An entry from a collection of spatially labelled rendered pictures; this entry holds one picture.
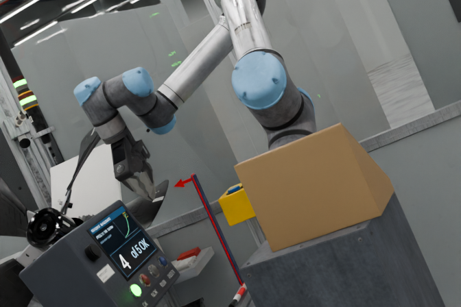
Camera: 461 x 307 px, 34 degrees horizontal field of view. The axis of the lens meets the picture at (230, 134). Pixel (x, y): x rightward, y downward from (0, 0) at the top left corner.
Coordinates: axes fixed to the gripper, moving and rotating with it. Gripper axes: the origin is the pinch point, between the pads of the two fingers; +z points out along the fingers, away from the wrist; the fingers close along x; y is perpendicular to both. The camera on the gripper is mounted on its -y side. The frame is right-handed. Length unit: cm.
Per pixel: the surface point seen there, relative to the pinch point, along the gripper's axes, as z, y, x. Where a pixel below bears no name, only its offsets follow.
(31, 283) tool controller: -26, -75, -8
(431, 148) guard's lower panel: 49, 62, -71
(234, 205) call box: 20.9, 19.5, -13.0
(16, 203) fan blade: -9.4, 12.3, 43.0
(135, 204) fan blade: 0.9, 1.6, 5.5
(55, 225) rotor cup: -3.3, -0.7, 28.2
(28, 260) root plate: 2.8, -1.6, 41.1
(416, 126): 41, 65, -69
